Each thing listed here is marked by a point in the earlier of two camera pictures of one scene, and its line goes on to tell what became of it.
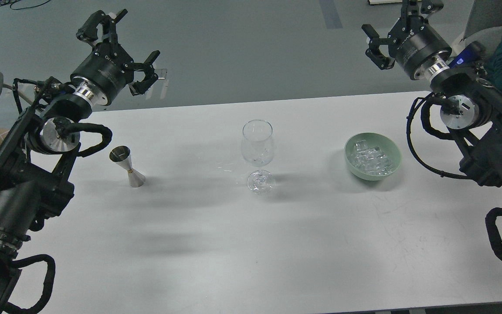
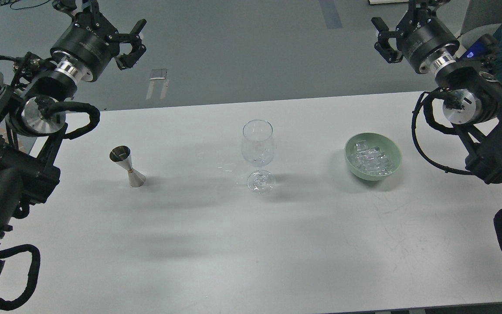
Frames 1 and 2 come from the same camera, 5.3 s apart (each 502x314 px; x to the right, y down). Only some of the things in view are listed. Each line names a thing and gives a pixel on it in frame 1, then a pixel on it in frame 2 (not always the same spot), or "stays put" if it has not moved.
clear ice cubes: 372,160 stays put
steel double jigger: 121,155 stays put
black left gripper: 110,66 -> 94,40
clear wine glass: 257,148 stays put
